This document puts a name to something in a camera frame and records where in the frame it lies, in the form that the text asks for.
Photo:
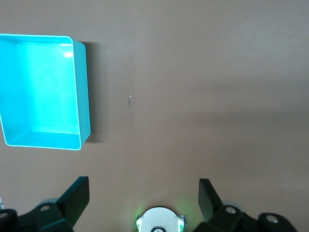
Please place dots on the brown table mat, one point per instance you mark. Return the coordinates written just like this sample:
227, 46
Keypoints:
193, 84

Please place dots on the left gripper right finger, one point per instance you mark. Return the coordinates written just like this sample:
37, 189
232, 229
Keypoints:
207, 200

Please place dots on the teal plastic storage bin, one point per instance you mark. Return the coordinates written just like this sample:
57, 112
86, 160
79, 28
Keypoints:
48, 91

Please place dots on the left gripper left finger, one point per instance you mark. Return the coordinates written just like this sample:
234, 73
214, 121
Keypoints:
74, 198

